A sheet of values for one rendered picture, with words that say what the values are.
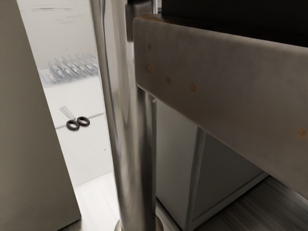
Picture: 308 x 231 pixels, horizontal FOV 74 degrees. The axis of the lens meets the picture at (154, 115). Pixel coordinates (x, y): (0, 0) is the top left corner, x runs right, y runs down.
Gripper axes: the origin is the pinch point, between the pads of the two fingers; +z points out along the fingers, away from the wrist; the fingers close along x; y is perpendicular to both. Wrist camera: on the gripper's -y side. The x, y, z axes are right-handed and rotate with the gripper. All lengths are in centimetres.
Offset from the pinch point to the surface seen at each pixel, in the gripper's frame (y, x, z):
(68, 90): 36.6, 11.9, 5.2
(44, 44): 201, -2, 19
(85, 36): 203, -44, 15
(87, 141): 5.3, 15.7, 5.5
